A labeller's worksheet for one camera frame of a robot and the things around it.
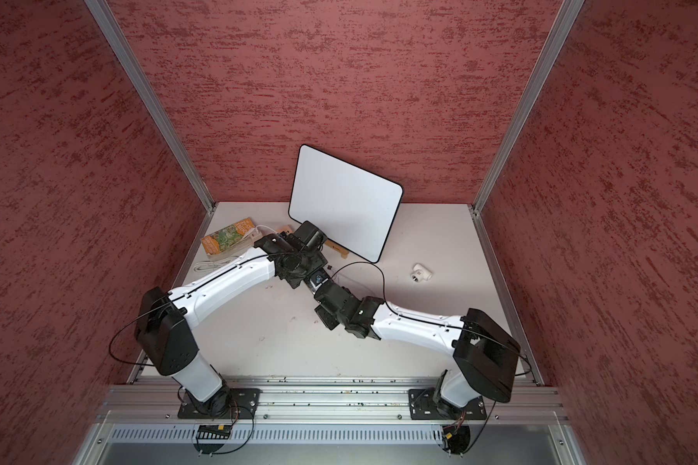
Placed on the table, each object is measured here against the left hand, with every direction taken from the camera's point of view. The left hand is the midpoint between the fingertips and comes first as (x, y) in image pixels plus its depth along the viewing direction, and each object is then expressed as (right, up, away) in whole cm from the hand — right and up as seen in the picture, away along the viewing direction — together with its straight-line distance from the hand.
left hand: (314, 273), depth 83 cm
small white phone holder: (+35, -2, +14) cm, 37 cm away
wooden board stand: (+8, +5, +18) cm, 20 cm away
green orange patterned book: (-35, +10, +23) cm, 43 cm away
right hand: (+5, -9, 0) cm, 11 cm away
